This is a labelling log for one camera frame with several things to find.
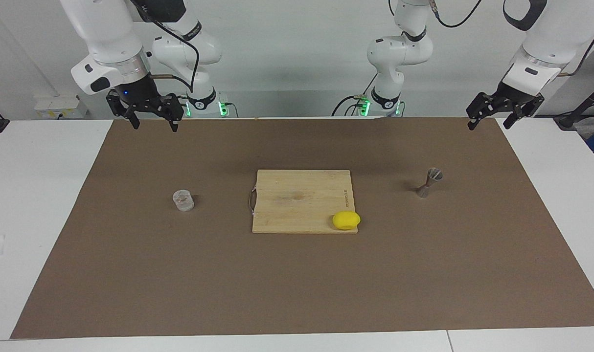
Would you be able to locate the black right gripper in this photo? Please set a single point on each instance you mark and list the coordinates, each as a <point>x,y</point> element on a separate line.
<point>140,93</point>

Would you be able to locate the clear glass cup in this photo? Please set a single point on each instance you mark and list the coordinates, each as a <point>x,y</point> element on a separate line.
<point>183,200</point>

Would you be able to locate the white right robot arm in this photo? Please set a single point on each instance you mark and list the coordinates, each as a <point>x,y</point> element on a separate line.
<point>106,29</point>

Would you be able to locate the wooden cutting board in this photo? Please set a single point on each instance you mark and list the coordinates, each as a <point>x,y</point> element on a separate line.
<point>297,200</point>

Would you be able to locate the yellow lemon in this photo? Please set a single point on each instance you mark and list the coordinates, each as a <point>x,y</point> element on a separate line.
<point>346,220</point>

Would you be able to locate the white power strip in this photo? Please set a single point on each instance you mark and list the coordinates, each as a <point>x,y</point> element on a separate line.
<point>57,105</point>

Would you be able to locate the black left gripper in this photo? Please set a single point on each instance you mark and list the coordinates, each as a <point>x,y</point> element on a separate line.
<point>510,95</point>

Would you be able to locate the metal double jigger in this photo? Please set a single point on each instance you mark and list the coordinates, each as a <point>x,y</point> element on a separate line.
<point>434,174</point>

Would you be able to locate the brown table mat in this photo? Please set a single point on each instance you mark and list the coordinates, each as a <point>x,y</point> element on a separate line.
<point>179,283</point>

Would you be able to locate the black stand leg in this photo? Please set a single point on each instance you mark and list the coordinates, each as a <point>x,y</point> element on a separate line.
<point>588,100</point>

